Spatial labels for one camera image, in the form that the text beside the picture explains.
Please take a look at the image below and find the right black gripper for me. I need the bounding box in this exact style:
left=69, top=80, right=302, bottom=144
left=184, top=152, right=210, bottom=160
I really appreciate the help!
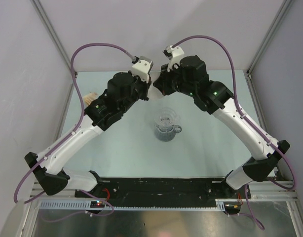
left=153, top=62, right=195, bottom=97

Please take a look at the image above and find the clear glass dripper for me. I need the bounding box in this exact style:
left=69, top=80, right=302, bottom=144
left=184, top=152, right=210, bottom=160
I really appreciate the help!
left=154, top=107, right=180, bottom=132

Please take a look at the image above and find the glass coffee server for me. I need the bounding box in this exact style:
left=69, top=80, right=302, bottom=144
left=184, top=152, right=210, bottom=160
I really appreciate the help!
left=154, top=125, right=182, bottom=142

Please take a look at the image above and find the white paper coffee filter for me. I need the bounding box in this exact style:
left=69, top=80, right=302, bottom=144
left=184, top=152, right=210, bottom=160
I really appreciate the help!
left=148, top=71, right=164, bottom=100

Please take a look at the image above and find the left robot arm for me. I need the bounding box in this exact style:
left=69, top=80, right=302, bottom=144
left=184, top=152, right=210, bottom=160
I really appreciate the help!
left=25, top=70, right=151, bottom=197

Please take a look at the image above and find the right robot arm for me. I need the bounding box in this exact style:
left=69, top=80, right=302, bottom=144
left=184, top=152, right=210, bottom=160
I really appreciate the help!
left=153, top=56, right=290, bottom=198

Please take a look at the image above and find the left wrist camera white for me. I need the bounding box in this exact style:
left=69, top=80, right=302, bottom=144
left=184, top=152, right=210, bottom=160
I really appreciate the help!
left=131, top=56, right=153, bottom=83

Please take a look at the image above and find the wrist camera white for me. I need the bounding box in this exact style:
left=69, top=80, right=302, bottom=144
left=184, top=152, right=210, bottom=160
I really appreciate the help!
left=163, top=45, right=185, bottom=72
left=131, top=56, right=153, bottom=83

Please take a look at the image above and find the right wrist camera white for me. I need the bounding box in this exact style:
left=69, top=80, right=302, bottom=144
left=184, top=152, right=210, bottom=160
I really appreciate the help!
left=163, top=45, right=185, bottom=72

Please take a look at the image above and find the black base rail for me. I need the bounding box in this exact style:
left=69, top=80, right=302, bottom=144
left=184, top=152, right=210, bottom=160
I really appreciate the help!
left=75, top=175, right=252, bottom=207

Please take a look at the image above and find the left aluminium frame post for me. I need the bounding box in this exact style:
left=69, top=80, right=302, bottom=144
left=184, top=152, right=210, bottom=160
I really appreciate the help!
left=30, top=0, right=71, bottom=74

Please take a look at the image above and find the aluminium frame post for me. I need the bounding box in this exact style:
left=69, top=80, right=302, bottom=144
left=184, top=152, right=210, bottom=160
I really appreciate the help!
left=245, top=0, right=294, bottom=75
left=30, top=0, right=71, bottom=74

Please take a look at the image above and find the white slotted cable duct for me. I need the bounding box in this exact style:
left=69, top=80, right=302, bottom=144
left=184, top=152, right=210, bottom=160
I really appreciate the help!
left=38, top=199, right=225, bottom=211

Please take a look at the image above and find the right aluminium frame post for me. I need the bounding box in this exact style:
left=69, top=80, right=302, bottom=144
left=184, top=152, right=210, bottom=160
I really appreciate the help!
left=245, top=0, right=294, bottom=75

